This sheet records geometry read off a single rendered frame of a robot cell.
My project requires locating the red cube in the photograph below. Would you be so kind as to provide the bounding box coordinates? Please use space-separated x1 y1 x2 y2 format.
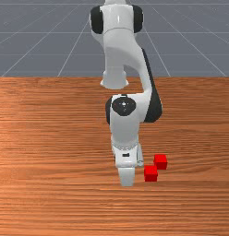
153 153 169 171
143 165 159 183

